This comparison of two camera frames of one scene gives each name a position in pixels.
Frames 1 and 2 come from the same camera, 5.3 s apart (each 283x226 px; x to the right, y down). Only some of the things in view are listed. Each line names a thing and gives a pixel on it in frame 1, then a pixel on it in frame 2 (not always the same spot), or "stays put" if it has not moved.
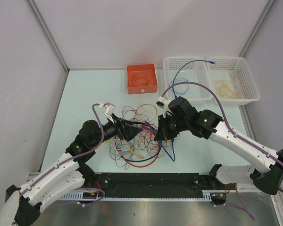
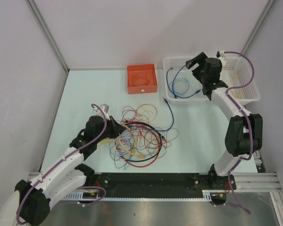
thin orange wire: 137,76 stays put
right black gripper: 162,133 to 200,59
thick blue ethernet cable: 180,68 stays put
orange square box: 141,78 stays put
